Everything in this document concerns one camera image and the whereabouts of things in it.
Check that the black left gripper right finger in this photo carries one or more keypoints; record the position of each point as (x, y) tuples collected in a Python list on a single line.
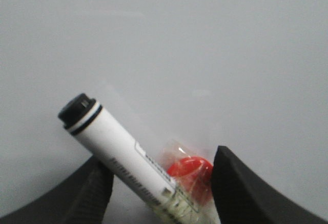
[(241, 196)]

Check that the white whiteboard with aluminium frame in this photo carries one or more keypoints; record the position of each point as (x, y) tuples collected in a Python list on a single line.
[(247, 74)]

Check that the white whiteboard marker black tip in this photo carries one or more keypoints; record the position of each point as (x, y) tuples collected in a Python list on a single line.
[(100, 133)]

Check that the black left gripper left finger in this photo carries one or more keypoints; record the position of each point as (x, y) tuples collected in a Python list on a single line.
[(81, 198)]

